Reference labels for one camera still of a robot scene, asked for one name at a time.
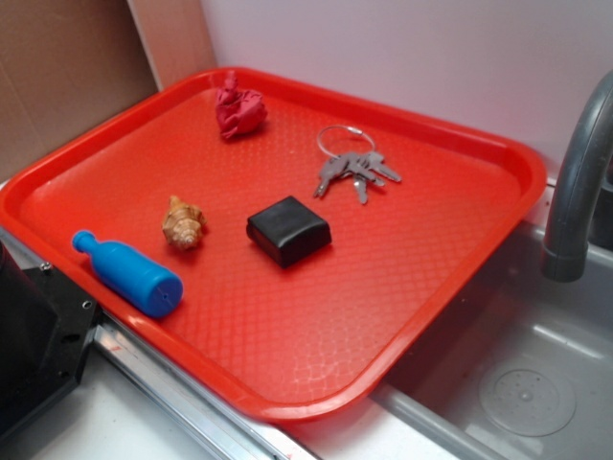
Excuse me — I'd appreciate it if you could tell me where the brown seashell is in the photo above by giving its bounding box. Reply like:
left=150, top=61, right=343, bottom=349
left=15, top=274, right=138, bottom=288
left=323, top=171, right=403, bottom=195
left=162, top=195, right=207, bottom=250

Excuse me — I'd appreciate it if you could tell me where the silver key bunch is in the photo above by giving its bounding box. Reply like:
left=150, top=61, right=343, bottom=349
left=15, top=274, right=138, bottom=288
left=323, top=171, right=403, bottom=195
left=313, top=151, right=402, bottom=205

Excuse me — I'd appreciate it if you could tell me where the brown cardboard panel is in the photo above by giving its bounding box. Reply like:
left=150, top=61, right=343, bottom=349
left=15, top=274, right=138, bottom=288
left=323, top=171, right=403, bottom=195
left=1, top=1, right=157, bottom=179

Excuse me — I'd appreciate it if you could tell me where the grey plastic sink basin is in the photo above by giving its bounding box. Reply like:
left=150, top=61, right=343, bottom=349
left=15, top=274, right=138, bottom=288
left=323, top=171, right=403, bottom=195
left=373, top=224, right=612, bottom=459

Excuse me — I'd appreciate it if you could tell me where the wire key ring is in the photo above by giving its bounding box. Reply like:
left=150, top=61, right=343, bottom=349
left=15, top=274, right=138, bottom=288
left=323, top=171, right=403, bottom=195
left=316, top=125, right=376, bottom=159

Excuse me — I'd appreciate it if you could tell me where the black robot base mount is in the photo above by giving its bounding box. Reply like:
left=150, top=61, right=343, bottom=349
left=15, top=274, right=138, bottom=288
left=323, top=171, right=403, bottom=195
left=1, top=246, right=101, bottom=441

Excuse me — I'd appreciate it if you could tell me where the blue toy bottle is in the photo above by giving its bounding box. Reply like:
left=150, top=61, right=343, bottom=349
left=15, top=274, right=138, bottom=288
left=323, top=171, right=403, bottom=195
left=72, top=230, right=184, bottom=318

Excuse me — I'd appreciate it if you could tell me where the red plastic tray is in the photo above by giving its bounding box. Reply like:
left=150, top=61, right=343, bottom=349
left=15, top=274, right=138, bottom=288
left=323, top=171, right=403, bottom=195
left=1, top=68, right=547, bottom=423

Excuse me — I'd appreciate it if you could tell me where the grey sink faucet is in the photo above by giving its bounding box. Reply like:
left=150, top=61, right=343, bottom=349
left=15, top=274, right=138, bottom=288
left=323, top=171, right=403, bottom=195
left=540, top=73, right=612, bottom=283

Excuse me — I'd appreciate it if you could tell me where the black rectangular block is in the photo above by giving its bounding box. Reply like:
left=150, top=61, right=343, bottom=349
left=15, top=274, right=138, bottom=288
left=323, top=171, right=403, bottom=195
left=246, top=196, right=332, bottom=268

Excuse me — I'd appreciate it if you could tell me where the round sink drain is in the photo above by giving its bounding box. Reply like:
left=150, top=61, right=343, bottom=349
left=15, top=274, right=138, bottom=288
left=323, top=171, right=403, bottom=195
left=479, top=362, right=577, bottom=437

